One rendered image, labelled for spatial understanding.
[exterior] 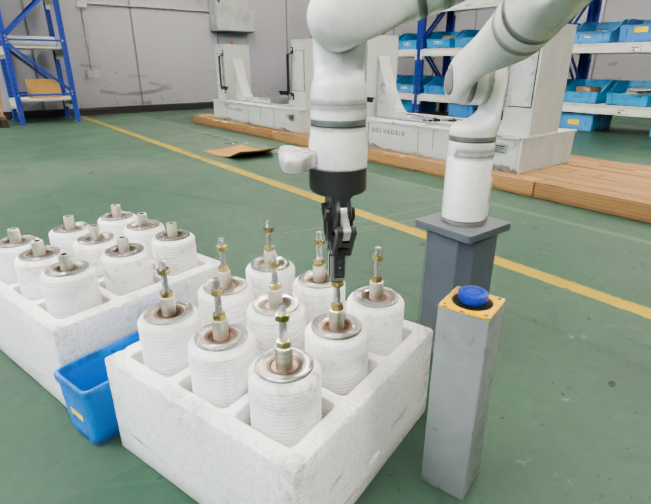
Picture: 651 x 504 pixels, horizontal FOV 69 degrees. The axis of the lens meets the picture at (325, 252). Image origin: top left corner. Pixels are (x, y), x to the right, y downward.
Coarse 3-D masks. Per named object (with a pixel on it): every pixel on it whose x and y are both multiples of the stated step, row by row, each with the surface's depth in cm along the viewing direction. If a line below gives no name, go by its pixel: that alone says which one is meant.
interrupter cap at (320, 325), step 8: (320, 320) 71; (328, 320) 71; (344, 320) 71; (352, 320) 71; (312, 328) 69; (320, 328) 69; (328, 328) 69; (344, 328) 69; (352, 328) 69; (360, 328) 68; (320, 336) 67; (328, 336) 66; (336, 336) 67; (344, 336) 66; (352, 336) 67
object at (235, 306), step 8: (200, 288) 82; (248, 288) 82; (200, 296) 80; (208, 296) 79; (224, 296) 79; (232, 296) 79; (240, 296) 80; (248, 296) 81; (200, 304) 81; (208, 304) 79; (224, 304) 79; (232, 304) 79; (240, 304) 80; (248, 304) 82; (208, 312) 80; (232, 312) 80; (240, 312) 80; (208, 320) 80; (232, 320) 80; (240, 320) 81
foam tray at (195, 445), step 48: (432, 336) 83; (144, 384) 69; (384, 384) 70; (144, 432) 74; (192, 432) 65; (240, 432) 59; (336, 432) 60; (384, 432) 74; (192, 480) 69; (240, 480) 61; (288, 480) 55; (336, 480) 63
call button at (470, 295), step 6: (462, 288) 64; (468, 288) 64; (474, 288) 64; (480, 288) 64; (462, 294) 62; (468, 294) 62; (474, 294) 62; (480, 294) 62; (486, 294) 62; (462, 300) 63; (468, 300) 62; (474, 300) 61; (480, 300) 61; (486, 300) 62; (474, 306) 62
